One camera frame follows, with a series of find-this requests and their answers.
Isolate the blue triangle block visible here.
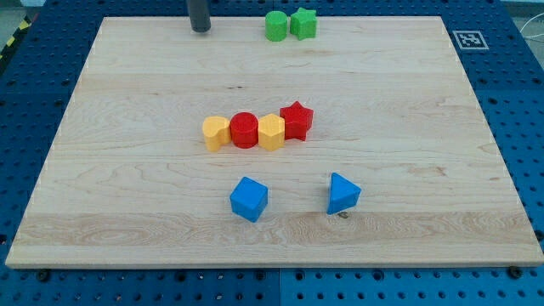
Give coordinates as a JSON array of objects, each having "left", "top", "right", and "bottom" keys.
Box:
[{"left": 326, "top": 173, "right": 361, "bottom": 215}]

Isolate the white cable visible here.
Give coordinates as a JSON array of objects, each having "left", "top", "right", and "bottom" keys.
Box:
[{"left": 518, "top": 11, "right": 544, "bottom": 43}]

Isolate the red star block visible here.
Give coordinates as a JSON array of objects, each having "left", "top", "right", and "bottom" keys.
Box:
[{"left": 280, "top": 101, "right": 314, "bottom": 141}]

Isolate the black yellow hazard tape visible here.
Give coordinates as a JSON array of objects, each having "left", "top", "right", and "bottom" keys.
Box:
[{"left": 1, "top": 14, "right": 32, "bottom": 61}]

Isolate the white fiducial marker tag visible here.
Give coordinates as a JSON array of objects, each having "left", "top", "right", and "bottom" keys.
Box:
[{"left": 452, "top": 30, "right": 489, "bottom": 50}]

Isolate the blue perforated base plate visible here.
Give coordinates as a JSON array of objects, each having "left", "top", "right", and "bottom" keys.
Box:
[{"left": 1, "top": 0, "right": 543, "bottom": 305}]

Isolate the yellow hexagon block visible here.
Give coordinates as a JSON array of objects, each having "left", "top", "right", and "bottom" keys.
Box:
[{"left": 258, "top": 114, "right": 285, "bottom": 150}]

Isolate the red cylinder block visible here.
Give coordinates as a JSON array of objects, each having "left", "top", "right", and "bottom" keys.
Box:
[{"left": 229, "top": 112, "right": 258, "bottom": 149}]

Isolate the light wooden board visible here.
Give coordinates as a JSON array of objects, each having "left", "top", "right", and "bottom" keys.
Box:
[{"left": 6, "top": 16, "right": 543, "bottom": 269}]

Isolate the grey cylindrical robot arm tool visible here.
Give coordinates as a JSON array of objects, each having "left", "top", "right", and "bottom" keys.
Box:
[{"left": 186, "top": 0, "right": 211, "bottom": 33}]

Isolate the green star block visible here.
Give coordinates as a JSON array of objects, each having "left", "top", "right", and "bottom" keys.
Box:
[{"left": 290, "top": 8, "right": 317, "bottom": 40}]

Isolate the yellow heart block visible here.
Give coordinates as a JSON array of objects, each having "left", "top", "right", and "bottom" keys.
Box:
[{"left": 202, "top": 116, "right": 231, "bottom": 152}]

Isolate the blue cube block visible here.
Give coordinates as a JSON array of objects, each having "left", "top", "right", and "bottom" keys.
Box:
[{"left": 229, "top": 177, "right": 269, "bottom": 223}]

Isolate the green cylinder block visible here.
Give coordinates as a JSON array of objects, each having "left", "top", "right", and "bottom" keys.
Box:
[{"left": 265, "top": 10, "right": 287, "bottom": 42}]

